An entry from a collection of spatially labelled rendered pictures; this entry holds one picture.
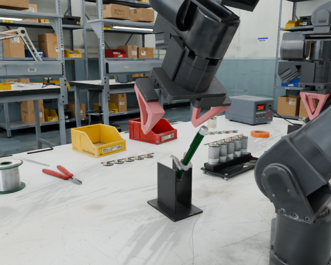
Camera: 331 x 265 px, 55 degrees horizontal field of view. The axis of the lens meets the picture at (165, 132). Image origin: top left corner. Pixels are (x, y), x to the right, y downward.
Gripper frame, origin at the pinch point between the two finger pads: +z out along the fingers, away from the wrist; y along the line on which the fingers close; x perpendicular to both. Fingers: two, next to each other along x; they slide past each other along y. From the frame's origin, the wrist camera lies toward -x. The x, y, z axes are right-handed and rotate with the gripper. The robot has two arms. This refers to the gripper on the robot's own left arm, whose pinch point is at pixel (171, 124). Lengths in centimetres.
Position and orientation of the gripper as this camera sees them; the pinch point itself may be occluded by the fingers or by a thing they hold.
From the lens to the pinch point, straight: 52.8
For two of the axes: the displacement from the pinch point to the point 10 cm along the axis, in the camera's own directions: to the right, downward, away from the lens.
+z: -2.9, 6.9, 6.6
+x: 4.2, 7.1, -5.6
